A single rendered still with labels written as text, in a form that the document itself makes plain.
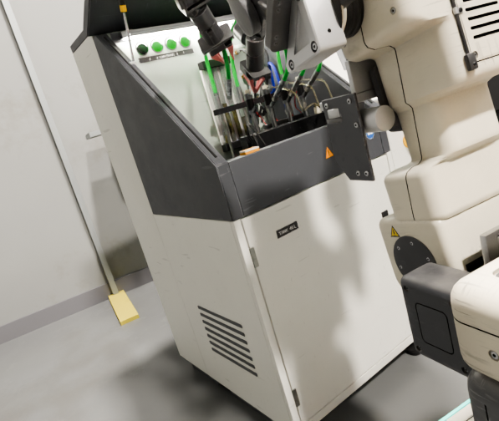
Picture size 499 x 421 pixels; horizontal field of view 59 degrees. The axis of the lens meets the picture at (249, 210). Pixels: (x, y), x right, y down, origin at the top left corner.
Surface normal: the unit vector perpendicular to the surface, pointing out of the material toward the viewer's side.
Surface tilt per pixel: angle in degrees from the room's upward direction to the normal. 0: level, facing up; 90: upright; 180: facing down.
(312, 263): 90
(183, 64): 90
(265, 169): 90
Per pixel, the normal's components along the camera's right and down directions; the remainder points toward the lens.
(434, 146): -0.87, 0.34
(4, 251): 0.41, 0.09
